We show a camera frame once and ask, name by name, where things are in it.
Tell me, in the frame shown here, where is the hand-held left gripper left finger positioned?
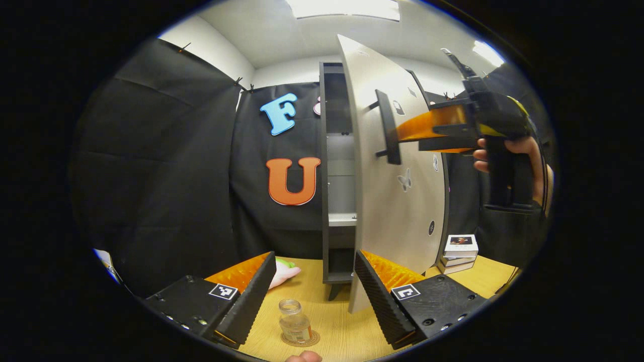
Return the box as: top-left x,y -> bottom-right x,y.
143,250 -> 277,350

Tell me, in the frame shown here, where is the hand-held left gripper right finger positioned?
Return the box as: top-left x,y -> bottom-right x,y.
354,250 -> 489,351

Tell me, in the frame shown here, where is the dark grey cabinet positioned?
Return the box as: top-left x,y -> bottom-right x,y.
318,61 -> 451,301

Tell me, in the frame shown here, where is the pink and green plush toy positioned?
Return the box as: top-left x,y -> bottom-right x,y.
268,257 -> 301,291

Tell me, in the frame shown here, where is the black backdrop cloth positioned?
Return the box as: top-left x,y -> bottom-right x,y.
70,38 -> 554,297

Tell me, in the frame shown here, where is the clear plastic bottle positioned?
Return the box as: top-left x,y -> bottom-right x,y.
278,299 -> 312,345

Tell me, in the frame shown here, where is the black cabinet door handle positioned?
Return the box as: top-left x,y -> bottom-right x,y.
368,89 -> 402,165

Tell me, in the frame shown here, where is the ceiling light panel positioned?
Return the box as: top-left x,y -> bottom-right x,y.
472,40 -> 505,67
284,0 -> 401,22

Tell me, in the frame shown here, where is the round brown coaster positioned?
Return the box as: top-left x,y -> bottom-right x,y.
280,329 -> 321,347

